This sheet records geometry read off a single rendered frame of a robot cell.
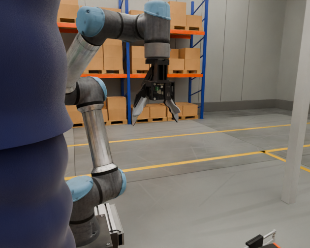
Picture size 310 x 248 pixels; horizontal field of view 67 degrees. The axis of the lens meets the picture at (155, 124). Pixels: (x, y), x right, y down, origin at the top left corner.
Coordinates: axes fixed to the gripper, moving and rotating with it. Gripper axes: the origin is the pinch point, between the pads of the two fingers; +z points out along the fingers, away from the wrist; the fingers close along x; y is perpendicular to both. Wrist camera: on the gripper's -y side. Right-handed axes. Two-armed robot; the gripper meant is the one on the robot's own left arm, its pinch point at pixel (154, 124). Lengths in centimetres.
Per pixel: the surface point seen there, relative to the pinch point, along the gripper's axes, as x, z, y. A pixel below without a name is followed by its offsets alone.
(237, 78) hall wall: 667, 13, -808
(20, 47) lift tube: -29, -19, 39
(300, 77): 230, -9, -140
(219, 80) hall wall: 571, 21, -808
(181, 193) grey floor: 111, 152, -205
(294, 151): 230, 81, -136
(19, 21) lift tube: -29, -22, 38
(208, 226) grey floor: 107, 152, -128
